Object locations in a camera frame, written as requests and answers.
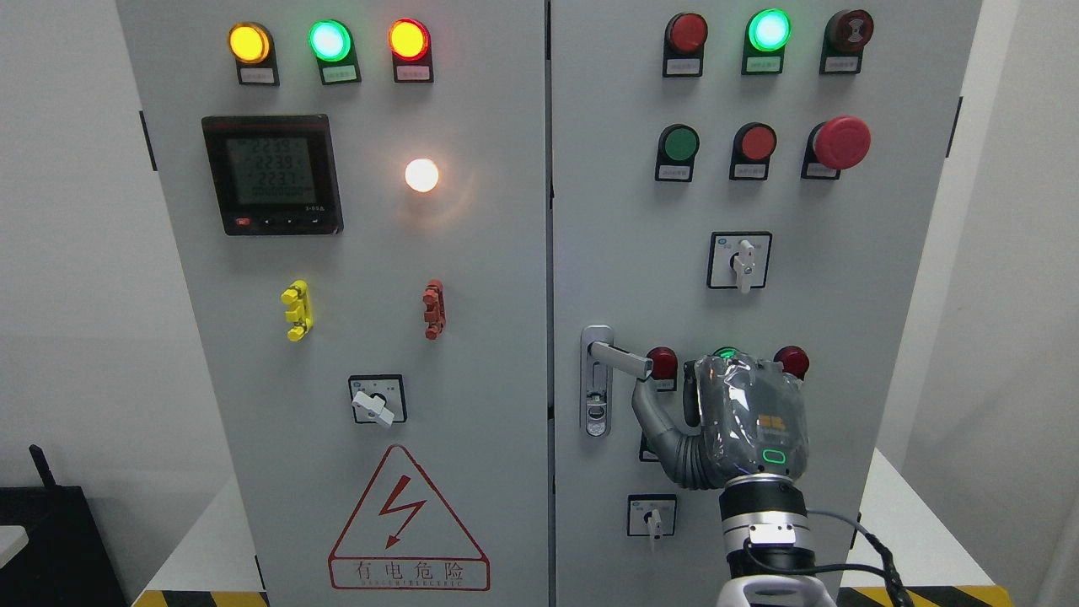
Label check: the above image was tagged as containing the grey robotic hand plastic covered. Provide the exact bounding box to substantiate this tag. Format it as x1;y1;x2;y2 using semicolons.
631;351;809;491

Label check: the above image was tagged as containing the silver door handle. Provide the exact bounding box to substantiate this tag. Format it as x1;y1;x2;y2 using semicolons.
579;325;652;438

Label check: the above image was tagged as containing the red indicator light middle right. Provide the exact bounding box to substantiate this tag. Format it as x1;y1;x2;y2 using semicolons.
771;345;810;380

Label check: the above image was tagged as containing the red indicator light middle left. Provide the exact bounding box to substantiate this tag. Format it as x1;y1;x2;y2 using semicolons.
647;346;679;392

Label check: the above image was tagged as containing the red push button upper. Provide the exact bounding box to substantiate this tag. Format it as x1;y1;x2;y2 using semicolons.
728;122;777;181

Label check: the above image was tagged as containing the green push button upper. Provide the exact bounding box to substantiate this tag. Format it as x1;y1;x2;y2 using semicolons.
654;123;699;183

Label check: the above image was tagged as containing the red emergency stop button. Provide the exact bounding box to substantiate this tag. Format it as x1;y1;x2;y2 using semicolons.
800;115;873;180

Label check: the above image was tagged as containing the red terminal connector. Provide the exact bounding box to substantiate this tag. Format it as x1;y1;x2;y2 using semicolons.
421;279;447;341

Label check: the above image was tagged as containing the red high voltage warning sticker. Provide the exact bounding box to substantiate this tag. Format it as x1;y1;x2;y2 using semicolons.
328;444;491;592

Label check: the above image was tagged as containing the grey electrical cabinet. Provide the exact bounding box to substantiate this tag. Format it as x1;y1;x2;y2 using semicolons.
118;1;982;606

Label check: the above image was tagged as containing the green indicator light top right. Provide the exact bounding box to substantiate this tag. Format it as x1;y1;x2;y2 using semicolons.
741;8;792;74

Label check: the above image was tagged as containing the red indicator light top right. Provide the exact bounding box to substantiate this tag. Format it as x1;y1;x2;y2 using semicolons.
663;12;709;79

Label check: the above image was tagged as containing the black red buzzer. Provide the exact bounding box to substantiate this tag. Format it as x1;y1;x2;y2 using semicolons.
819;10;874;74

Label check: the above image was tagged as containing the white indicator light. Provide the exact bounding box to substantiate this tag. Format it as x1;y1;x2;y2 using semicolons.
404;158;442;193

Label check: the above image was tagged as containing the yellow terminal connector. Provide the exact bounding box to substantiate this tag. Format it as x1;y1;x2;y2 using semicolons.
279;279;314;342

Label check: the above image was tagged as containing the red lit indicator light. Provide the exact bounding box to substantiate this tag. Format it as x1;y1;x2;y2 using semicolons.
388;17;434;83

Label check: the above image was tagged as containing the black digital power meter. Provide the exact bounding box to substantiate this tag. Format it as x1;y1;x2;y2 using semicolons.
201;114;344;237

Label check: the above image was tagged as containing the green indicator light top left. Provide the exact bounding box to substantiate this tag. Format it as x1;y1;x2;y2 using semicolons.
308;19;361;85

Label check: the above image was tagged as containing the yellow indicator light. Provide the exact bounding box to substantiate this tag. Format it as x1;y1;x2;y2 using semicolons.
228;22;279;86

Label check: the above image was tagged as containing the black box with antenna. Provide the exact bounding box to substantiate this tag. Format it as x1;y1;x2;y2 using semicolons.
1;444;126;606

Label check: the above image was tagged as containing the white selector switch lower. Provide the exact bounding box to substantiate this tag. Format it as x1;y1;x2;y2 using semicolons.
625;493;678;553

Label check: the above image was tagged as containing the white selector switch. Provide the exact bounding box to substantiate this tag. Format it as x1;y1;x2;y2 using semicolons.
625;493;678;553
706;231;771;293

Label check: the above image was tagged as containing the white selector switch upper right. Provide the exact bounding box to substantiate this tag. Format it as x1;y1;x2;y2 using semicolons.
706;231;771;293

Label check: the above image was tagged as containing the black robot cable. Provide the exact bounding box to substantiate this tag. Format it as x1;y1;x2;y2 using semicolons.
743;508;915;607

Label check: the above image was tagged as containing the white selector switch left door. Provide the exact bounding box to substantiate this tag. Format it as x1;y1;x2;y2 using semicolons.
347;375;408;427

